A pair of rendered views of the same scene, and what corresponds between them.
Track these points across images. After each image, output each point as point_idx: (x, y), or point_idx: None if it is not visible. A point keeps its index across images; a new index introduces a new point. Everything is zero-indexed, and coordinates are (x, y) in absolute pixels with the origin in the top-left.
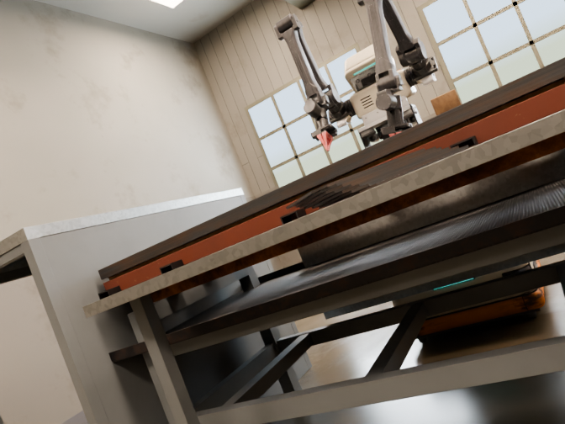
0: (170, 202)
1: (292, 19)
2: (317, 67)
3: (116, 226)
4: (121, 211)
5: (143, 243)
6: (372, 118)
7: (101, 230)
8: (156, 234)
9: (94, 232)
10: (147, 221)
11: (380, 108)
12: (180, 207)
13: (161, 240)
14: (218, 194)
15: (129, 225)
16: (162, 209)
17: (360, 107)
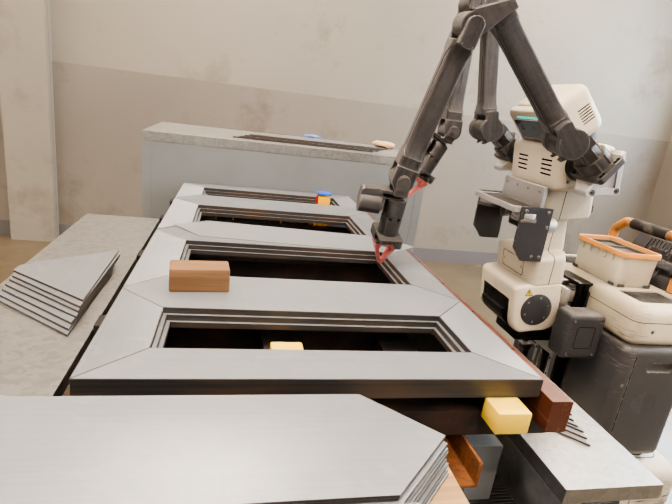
0: (304, 148)
1: (471, 3)
2: (493, 80)
3: (227, 153)
4: (240, 142)
5: (248, 175)
6: (511, 186)
7: (210, 151)
8: (269, 172)
9: (203, 151)
10: (264, 158)
11: (356, 204)
12: (315, 156)
13: (270, 178)
14: (381, 158)
15: (242, 155)
16: (290, 152)
17: (516, 162)
